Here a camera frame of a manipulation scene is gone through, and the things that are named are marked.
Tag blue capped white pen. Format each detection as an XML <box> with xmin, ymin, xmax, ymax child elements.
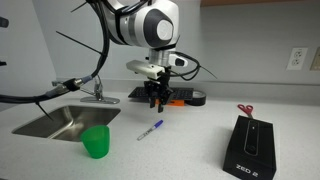
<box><xmin>137</xmin><ymin>120</ymin><xmax>164</xmax><ymax>141</ymax></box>

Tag orange block under keyboard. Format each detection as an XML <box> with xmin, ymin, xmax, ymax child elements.
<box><xmin>155</xmin><ymin>99</ymin><xmax>185</xmax><ymax>106</ymax></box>

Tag black keyboard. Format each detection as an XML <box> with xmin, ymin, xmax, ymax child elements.
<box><xmin>128</xmin><ymin>87</ymin><xmax>193</xmax><ymax>100</ymax></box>

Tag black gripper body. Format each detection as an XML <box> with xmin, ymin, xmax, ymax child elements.
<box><xmin>144</xmin><ymin>72</ymin><xmax>174</xmax><ymax>101</ymax></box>

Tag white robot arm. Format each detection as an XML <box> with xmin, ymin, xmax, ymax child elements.
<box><xmin>86</xmin><ymin>0</ymin><xmax>187</xmax><ymax>113</ymax></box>

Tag white wall outlet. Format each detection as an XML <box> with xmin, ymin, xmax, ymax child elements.
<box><xmin>286</xmin><ymin>47</ymin><xmax>308</xmax><ymax>70</ymax></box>

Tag black ZED 2 box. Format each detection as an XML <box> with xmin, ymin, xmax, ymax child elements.
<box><xmin>223</xmin><ymin>116</ymin><xmax>277</xmax><ymax>180</ymax></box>

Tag black tape roll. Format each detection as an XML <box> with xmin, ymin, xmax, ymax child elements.
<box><xmin>185</xmin><ymin>90</ymin><xmax>206</xmax><ymax>106</ymax></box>

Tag chrome faucet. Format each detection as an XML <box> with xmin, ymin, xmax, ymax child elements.
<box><xmin>51</xmin><ymin>75</ymin><xmax>121</xmax><ymax>105</ymax></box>

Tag green plastic cup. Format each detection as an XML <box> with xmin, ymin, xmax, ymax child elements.
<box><xmin>80</xmin><ymin>125</ymin><xmax>110</xmax><ymax>159</ymax></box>

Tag red handled scissors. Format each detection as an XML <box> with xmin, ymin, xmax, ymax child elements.
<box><xmin>237</xmin><ymin>104</ymin><xmax>253</xmax><ymax>118</ymax></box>

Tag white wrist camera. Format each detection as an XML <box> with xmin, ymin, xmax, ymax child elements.
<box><xmin>126</xmin><ymin>60</ymin><xmax>165</xmax><ymax>79</ymax></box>

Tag stainless steel sink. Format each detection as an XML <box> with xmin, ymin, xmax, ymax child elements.
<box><xmin>12</xmin><ymin>105</ymin><xmax>121</xmax><ymax>142</ymax></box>

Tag black cable bundle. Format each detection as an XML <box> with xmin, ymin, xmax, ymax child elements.
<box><xmin>0</xmin><ymin>0</ymin><xmax>111</xmax><ymax>122</ymax></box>

